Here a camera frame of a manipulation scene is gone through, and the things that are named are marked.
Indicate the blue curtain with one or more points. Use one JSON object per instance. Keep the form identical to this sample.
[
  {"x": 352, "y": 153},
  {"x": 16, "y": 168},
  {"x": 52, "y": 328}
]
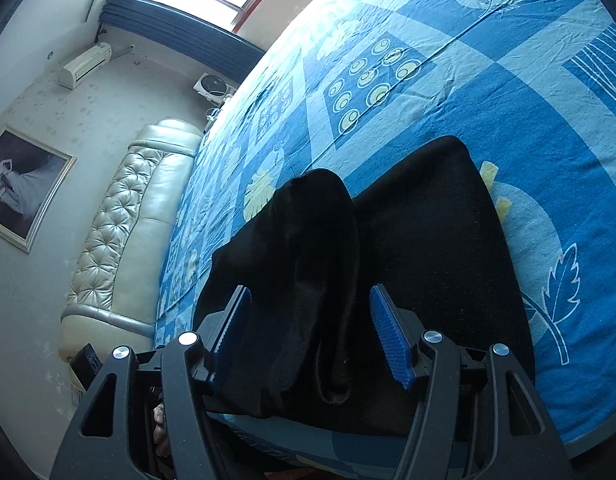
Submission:
[{"x": 188, "y": 30}]

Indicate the white fan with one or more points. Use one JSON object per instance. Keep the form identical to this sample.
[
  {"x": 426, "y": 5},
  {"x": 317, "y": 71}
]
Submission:
[{"x": 212, "y": 87}]

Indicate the framed wall picture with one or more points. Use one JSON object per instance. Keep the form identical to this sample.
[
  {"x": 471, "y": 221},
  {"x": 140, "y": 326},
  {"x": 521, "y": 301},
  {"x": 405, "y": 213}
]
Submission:
[{"x": 23, "y": 185}]

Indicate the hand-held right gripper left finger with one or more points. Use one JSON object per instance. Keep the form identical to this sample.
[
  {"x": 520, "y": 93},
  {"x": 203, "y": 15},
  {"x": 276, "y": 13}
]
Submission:
[{"x": 233, "y": 327}]

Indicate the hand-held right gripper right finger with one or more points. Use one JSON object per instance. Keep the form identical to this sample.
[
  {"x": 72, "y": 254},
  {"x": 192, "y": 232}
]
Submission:
[{"x": 393, "y": 340}]

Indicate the cream tufted leather headboard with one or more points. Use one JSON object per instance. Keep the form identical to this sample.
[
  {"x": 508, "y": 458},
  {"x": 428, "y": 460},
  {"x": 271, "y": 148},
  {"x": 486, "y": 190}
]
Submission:
[{"x": 133, "y": 220}]

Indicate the black pants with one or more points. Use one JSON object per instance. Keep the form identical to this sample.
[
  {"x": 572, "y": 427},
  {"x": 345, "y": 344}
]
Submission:
[{"x": 428, "y": 240}]

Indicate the white air conditioner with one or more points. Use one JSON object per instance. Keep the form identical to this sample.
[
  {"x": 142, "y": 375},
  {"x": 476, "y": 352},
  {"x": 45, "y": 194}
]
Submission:
[{"x": 85, "y": 64}]

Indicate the blue patterned bed sheet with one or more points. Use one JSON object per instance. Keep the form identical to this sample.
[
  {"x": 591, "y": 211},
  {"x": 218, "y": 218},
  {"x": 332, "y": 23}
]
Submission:
[{"x": 488, "y": 85}]

